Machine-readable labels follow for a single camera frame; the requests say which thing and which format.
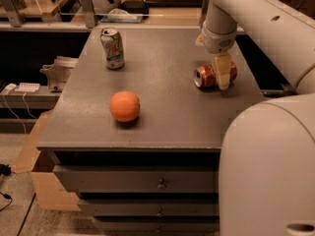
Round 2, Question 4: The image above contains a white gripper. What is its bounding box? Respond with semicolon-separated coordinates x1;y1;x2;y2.
195;21;237;90

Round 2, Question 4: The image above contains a green white soda can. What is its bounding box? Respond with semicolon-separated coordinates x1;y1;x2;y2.
100;28;125;70

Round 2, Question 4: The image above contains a white cable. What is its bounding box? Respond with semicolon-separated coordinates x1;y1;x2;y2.
1;83;37;135

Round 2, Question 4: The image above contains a black cable on floor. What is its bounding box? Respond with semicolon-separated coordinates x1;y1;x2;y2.
0;163;14;213

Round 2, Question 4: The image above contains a red coke can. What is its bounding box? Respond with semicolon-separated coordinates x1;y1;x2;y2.
193;61;238;89

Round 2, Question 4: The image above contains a black keyboard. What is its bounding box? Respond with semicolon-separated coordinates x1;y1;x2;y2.
145;0;203;8

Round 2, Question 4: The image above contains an orange fruit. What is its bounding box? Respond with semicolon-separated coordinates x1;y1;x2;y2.
109;91;140;122

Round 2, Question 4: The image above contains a grey metal bracket part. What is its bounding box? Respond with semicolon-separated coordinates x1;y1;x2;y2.
40;56;78;91

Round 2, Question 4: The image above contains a cardboard box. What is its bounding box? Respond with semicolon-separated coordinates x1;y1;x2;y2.
13;110;80;211

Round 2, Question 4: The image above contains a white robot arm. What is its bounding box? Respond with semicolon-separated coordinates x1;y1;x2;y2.
202;0;315;236

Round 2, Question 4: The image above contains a grey drawer cabinet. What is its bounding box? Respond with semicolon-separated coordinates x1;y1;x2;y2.
38;28;263;232

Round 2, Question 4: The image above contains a white power strip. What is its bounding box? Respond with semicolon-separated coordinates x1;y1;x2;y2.
15;83;40;93

